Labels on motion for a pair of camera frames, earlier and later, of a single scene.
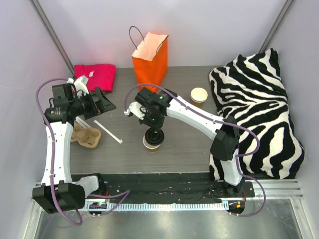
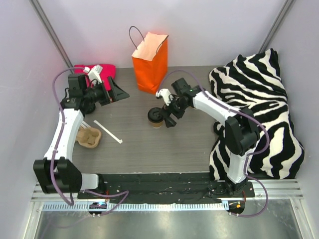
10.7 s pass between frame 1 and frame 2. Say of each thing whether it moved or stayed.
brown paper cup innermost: moved
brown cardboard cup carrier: stayed
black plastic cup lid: moved
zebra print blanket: stayed
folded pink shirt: stayed
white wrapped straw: stayed
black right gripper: moved
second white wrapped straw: stayed
